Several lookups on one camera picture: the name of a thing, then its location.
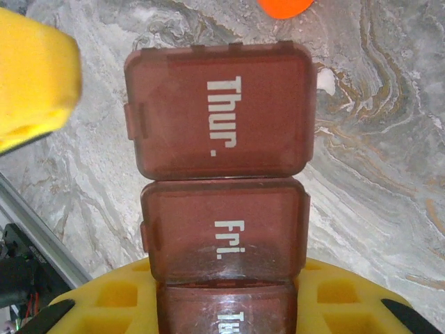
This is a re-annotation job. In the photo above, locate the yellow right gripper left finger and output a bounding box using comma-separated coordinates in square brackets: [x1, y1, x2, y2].
[19, 259, 160, 334]

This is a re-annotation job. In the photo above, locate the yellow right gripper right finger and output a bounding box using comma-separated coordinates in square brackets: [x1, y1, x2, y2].
[294, 257, 444, 334]

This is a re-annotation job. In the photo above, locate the red pill box marked Thur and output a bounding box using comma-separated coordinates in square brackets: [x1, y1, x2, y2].
[124, 40, 318, 182]

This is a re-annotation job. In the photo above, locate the orange pill bottle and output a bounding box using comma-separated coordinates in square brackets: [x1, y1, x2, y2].
[256, 0, 314, 20]

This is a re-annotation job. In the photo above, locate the red pill box marked Tue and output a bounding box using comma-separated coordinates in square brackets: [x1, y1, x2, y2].
[156, 280, 300, 334]

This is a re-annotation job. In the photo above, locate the red pill box marked Fri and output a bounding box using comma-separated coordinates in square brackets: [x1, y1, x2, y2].
[140, 177, 311, 285]

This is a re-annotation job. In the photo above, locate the narrow aluminium rail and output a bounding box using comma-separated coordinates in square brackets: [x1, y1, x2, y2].
[0, 170, 93, 289]

